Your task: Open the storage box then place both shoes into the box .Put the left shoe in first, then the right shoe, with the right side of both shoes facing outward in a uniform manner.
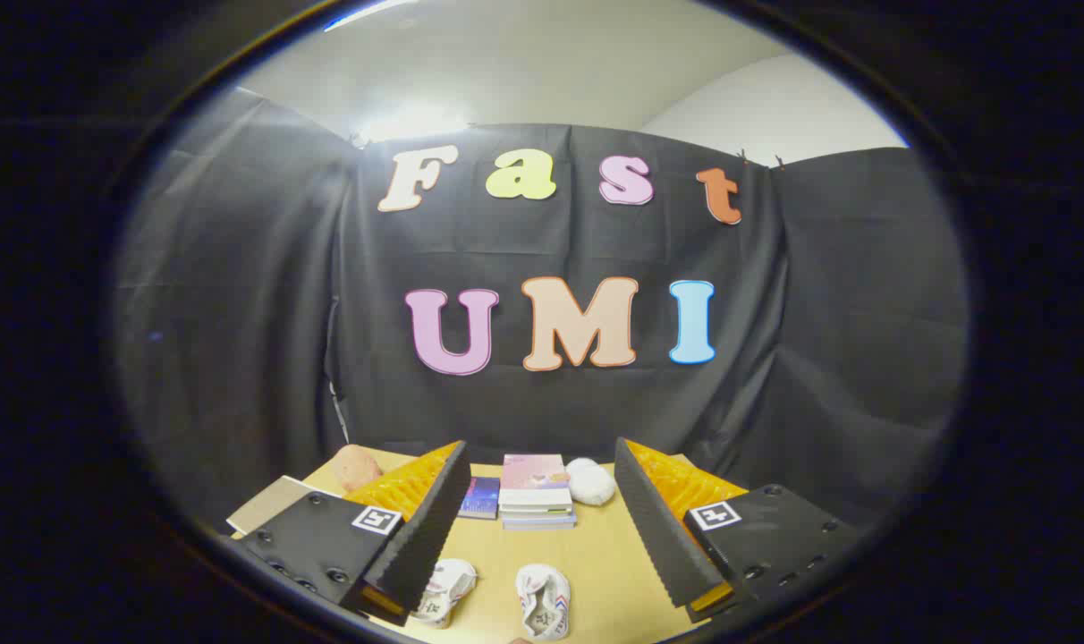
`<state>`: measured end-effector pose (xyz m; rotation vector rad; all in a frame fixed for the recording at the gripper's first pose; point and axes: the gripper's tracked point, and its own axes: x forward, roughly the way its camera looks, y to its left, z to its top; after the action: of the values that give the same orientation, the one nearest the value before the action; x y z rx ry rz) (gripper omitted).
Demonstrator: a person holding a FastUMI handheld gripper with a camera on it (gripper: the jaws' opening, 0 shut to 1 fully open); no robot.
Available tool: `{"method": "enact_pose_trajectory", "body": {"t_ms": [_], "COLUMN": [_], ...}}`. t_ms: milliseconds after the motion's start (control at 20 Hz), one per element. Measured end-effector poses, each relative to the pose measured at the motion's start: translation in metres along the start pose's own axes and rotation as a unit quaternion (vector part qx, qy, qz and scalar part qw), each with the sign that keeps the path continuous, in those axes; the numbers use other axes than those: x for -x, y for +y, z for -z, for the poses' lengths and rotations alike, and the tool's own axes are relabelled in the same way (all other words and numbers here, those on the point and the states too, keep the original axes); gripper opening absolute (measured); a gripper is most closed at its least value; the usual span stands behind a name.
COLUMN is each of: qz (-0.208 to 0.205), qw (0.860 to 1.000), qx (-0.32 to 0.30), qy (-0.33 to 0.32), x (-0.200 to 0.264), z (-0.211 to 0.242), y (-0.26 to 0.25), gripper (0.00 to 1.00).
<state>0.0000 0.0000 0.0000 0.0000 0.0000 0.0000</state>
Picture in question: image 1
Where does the white plush toy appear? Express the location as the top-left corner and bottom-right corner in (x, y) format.
(564, 457), (616, 507)

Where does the blue cover book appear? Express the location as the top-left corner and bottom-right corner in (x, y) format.
(458, 477), (501, 521)

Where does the orange plush toy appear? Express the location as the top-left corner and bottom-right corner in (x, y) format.
(332, 445), (385, 493)

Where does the pink cover book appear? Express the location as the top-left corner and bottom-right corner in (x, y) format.
(501, 453), (572, 491)

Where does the white canvas shoe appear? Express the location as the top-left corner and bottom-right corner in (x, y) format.
(515, 563), (572, 641)
(408, 558), (478, 630)

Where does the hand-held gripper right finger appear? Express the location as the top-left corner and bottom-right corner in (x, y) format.
(614, 436), (862, 624)

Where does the beige fabric storage box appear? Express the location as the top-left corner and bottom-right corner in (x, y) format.
(227, 476), (342, 538)

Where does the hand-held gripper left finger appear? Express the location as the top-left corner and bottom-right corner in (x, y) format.
(236, 440), (473, 627)

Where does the grey-blue book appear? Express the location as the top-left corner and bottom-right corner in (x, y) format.
(502, 510), (578, 530)

